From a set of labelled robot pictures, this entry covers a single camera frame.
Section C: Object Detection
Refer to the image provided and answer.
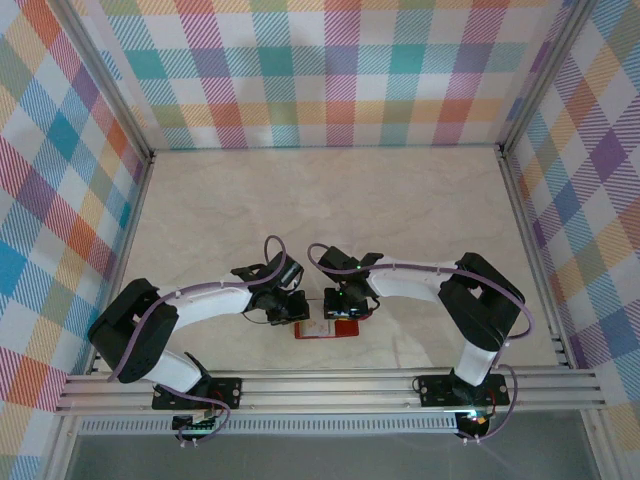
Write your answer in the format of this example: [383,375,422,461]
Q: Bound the controller board with green lights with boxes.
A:
[172,409,221,435]
[458,407,494,432]

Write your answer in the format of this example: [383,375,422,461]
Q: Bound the aluminium mounting rail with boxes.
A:
[53,363,607,417]

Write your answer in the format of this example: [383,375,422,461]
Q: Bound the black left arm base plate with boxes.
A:
[151,377,245,412]

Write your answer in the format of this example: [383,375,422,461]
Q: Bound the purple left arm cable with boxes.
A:
[106,234,290,446]

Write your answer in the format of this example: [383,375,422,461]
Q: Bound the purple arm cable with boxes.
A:
[306,243,532,445]
[106,234,290,446]

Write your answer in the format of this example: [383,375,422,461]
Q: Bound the slotted grey cable duct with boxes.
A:
[77,417,462,437]

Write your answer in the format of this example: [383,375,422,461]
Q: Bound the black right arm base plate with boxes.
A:
[416,373,512,407]

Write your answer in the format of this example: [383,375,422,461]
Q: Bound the aluminium table side rail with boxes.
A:
[494,144,576,371]
[84,149,159,376]

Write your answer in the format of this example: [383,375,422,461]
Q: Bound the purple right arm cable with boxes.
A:
[306,243,532,445]

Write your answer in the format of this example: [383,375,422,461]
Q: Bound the aluminium frame leg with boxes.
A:
[582,409,619,480]
[43,414,81,480]

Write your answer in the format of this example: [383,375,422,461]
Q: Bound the aluminium frame post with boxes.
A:
[47,0,156,164]
[497,0,601,156]

